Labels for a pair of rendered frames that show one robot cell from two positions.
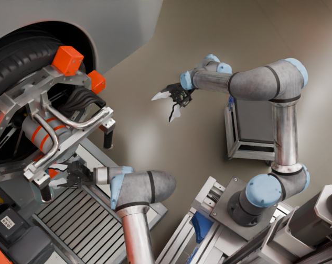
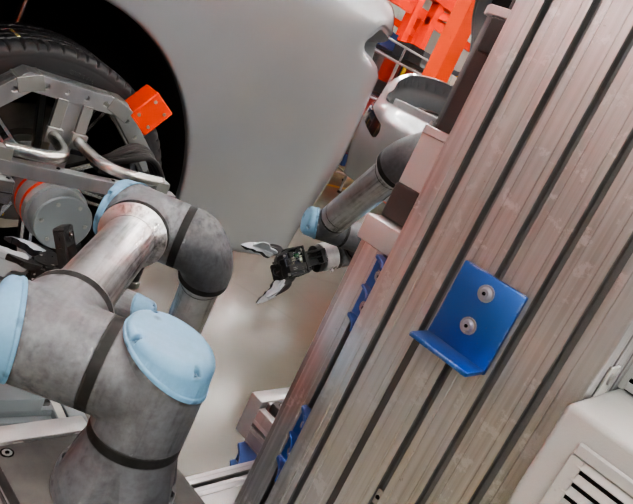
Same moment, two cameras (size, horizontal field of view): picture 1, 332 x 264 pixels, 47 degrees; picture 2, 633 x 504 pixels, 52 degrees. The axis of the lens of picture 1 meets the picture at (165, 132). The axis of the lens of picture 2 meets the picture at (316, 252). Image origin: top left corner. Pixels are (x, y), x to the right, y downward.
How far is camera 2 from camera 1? 1.12 m
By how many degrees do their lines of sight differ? 44
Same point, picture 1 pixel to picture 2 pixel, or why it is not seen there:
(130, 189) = (149, 193)
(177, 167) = not seen: outside the picture
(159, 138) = not seen: hidden behind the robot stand
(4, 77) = (49, 52)
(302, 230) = (459, 88)
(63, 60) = (141, 97)
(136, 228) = (124, 226)
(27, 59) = (94, 62)
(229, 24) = not seen: hidden behind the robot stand
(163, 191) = (207, 232)
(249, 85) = (412, 139)
